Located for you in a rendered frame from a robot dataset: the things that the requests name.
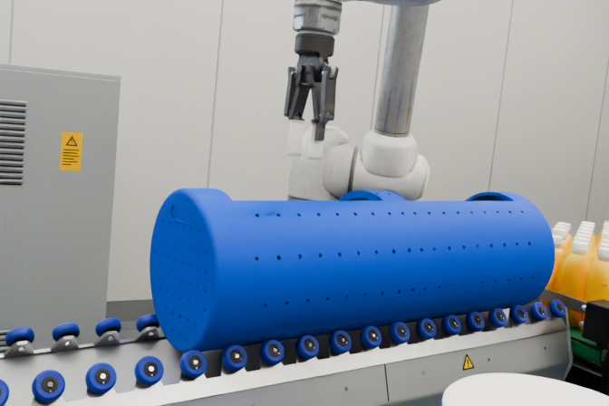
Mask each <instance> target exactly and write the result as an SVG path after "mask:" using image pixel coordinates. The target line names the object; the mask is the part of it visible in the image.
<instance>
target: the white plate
mask: <svg viewBox="0 0 609 406"><path fill-rule="evenodd" d="M442 406H609V396H606V395H604V394H602V393H600V392H597V391H592V390H590V389H586V388H584V387H581V386H578V385H574V384H572V383H568V382H562V381H558V380H554V379H549V378H545V377H539V376H534V375H526V374H518V373H483V374H477V375H472V376H469V377H465V378H462V379H460V380H458V381H456V382H454V383H452V384H451V385H450V386H449V387H448V388H447V389H446V391H445V392H444V394H443V398H442Z"/></svg>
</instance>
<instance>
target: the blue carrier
mask: <svg viewBox="0 0 609 406"><path fill-rule="evenodd" d="M338 254H339V256H338ZM298 256H299V258H298ZM255 258H256V260H255ZM277 258H278V259H277ZM554 264H555V243H554V239H553V235H552V232H551V229H550V226H549V225H548V223H547V221H546V219H545V217H544V216H543V214H542V213H541V211H540V210H539V209H538V208H537V207H536V206H535V205H534V204H533V203H532V202H530V201H529V200H528V199H526V198H524V197H522V196H519V195H518V194H514V193H510V192H482V193H478V194H476V195H473V196H471V197H470V198H468V199H466V200H465V201H408V200H406V199H405V198H403V197H402V196H400V195H398V194H396V193H394V192H391V191H387V190H355V191H352V192H349V193H347V194H345V195H344V196H342V197H341V198H340V199H339V200H232V199H231V198H230V197H229V196H228V195H227V194H226V193H225V192H223V191H222V190H220V189H217V188H179V189H177V190H175V191H173V192H172V193H171V194H169V196H168V197H167V198H166V199H165V201H164V202H163V204H162V206H161V207H160V210H159V213H158V215H157V218H156V221H155V225H154V228H153V233H152V238H151V244H150V287H151V294H152V300H153V304H154V308H155V312H156V316H157V318H158V321H159V325H160V327H161V330H162V332H163V333H164V335H165V336H166V338H167V340H168V341H169V343H170V344H171V345H172V346H173V347H174V348H175V349H177V350H178V351H180V352H182V353H185V352H187V351H189V350H198V351H200V352H207V351H214V350H220V349H225V348H226V347H227V346H229V345H230V344H238V345H240V346H246V345H252V344H259V343H263V342H265V341H266V340H268V339H276V340H277V341H283V340H290V339H296V338H299V337H300V336H301V335H303V334H311V335H312V336H317V335H322V334H331V333H332V332H333V331H335V330H344V331H346V332H348V331H354V330H361V329H363V327H365V326H367V325H372V326H375V327H380V326H386V325H391V324H393V323H394V322H403V323H404V324H405V323H411V322H418V321H419V320H420V319H421V318H429V319H437V318H443V317H444V316H445V315H447V314H454V315H455V316H457V315H464V314H468V313H469V312H471V311H477V312H479V313H482V312H488V311H490V310H491V309H493V308H499V309H508V308H511V307H512V306H514V305H521V306H522V305H527V304H529V303H530V302H532V301H534V300H535V299H536V298H537V297H538V296H540V294H541V293H542V292H543V291H544V290H545V288H546V286H547V284H548V282H549V280H550V278H551V275H552V273H553V269H554Z"/></svg>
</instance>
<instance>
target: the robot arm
mask: <svg viewBox="0 0 609 406"><path fill-rule="evenodd" d="M351 1H364V2H370V3H375V4H378V5H391V13H390V20H389V27H388V33H387V40H386V46H385V53H384V59H383V66H382V78H381V85H380V91H379V98H378V104H377V111H376V117H375V124H374V128H373V129H371V130H370V131H369V132H368V133H367V134H366V135H365V136H364V139H363V142H362V146H361V147H360V146H355V145H352V144H351V143H349V137H348V135H347V134H346V133H345V131H344V130H341V129H340V128H339V127H334V126H325V125H326V123H327V122H328V121H333V120H334V111H335V92H336V79H337V75H338V72H339V68H338V67H334V66H331V65H329V60H328V57H332V56H333V55H334V42H335V39H334V37H333V35H338V34H339V33H340V23H341V14H342V10H343V9H342V5H343V2H351ZM439 1H441V0H295V4H294V8H295V10H294V20H293V30H294V31H296V32H298V33H299V34H297V35H296V36H295V53H296V54H298V55H299V59H298V62H297V66H295V67H292V66H289V67H288V83H287V89H286V97H285V109H284V116H285V117H287V118H288V120H290V126H289V139H288V149H287V155H288V156H293V160H292V165H291V170H290V177H289V190H288V197H287V200H339V199H340V198H341V197H342V196H344V195H345V194H347V193H349V192H352V191H355V190H387V191H391V192H394V193H396V194H398V195H400V196H402V197H403V198H405V199H406V200H408V201H415V200H417V199H419V198H422V197H423V195H424V193H425V190H426V188H427V184H428V180H429V176H430V167H429V165H428V161H427V160H426V159H425V158H424V157H423V156H422V155H419V154H418V152H417V142H416V140H415V139H414V138H413V136H412V135H411V133H410V126H411V116H412V111H413V104H414V99H415V93H416V87H417V81H418V76H419V70H420V64H421V57H422V50H423V45H424V39H425V34H426V27H427V22H428V16H429V10H430V5H431V4H435V3H438V2H439ZM310 90H311V91H312V101H313V111H314V118H313V119H312V120H311V124H310V127H309V128H308V129H307V130H306V131H305V133H304V126H305V119H303V118H302V117H303V114H304V110H305V105H306V101H307V98H308V94H309V92H310ZM289 110H290V111H289ZM328 112H329V114H328Z"/></svg>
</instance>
